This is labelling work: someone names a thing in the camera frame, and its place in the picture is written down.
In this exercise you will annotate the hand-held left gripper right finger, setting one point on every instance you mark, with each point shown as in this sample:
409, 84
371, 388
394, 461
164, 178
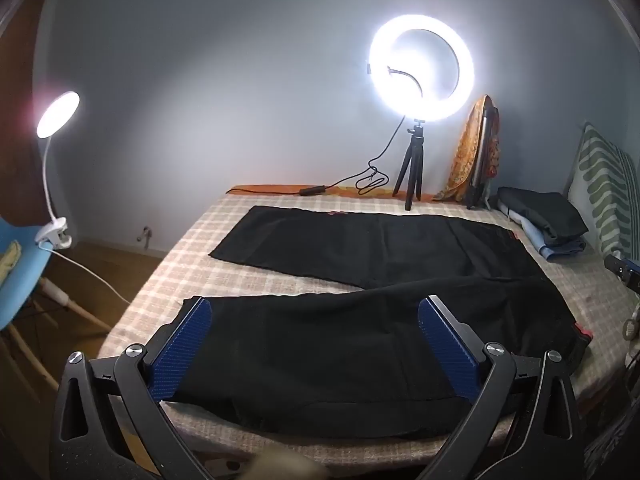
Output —
447, 350

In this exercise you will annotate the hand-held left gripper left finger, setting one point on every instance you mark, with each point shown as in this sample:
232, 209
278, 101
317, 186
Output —
182, 350

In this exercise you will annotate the black pants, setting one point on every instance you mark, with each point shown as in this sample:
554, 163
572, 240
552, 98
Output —
325, 360

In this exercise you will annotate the checked bed blanket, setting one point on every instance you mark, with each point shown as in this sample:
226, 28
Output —
165, 280

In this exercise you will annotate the green striped pillow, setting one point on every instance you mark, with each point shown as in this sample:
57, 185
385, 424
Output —
605, 185

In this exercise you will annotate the light blue folded garment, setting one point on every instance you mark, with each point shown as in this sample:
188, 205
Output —
540, 246

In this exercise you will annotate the black folded garment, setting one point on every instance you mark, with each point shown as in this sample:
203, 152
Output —
545, 210

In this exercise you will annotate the blue chair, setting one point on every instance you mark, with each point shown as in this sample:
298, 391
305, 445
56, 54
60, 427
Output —
20, 290

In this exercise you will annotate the grey folding board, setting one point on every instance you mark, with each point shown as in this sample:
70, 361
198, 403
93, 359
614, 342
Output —
484, 165

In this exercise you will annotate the orange bed sheet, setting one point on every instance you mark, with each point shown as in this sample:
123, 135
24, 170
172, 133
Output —
280, 188

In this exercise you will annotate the yellow cloth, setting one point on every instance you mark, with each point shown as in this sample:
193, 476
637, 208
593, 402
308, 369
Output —
10, 260

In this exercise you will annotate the white clip lamp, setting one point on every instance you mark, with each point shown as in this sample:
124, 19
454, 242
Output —
57, 112

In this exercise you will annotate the black gooseneck phone holder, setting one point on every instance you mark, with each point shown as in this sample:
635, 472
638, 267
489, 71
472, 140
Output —
412, 80

